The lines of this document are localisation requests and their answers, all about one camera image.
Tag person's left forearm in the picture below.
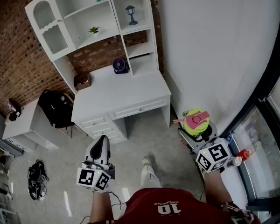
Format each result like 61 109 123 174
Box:
88 190 114 224

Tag brown wooden organizer box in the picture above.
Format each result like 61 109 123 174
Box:
74 72 92 91

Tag black backpack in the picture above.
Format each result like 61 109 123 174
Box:
37 89 75 129

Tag white bottle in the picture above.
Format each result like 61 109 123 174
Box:
226 156 243 168

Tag small potted green plant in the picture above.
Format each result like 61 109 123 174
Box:
88 26 100 37

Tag blue lantern lamp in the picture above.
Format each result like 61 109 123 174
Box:
125 5 138 26

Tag person's red shirt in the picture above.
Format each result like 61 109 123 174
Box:
87 187 262 224

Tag wide white desk drawer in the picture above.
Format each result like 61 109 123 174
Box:
108 98 167 120

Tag black framed glass door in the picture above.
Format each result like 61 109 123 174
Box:
219 55 280 224

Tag white arched glass cabinet door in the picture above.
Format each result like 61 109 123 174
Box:
24 0 77 63

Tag red bottle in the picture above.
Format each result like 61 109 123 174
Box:
235 149 252 162

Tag person's light trouser leg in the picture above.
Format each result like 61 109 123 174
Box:
140 163 161 189

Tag white low cabinet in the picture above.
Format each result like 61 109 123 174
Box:
2 98 61 153

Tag person's right forearm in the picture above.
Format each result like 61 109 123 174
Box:
203 170 234 206

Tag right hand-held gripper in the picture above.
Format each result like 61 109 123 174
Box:
177 124 232 174

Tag small white desk drawer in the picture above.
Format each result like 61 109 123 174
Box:
102 133 126 144
90 126 116 136
80 117 109 129

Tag purple desk fan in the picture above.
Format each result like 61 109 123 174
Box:
112 57 130 74

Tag thin black cable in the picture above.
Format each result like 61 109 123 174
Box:
80 190 126 223

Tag small black box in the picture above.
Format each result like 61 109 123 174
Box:
8 111 22 122

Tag dark brown chair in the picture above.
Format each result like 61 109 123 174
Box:
59 92 88 139

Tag white desk with hutch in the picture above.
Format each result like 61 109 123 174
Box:
24 0 160 95

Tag grey storage cabinet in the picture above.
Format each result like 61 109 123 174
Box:
0 128 24 158

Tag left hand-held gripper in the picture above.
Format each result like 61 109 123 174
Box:
76 135 117 193

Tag yellow can with pink lid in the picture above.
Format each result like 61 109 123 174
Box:
173 109 211 137

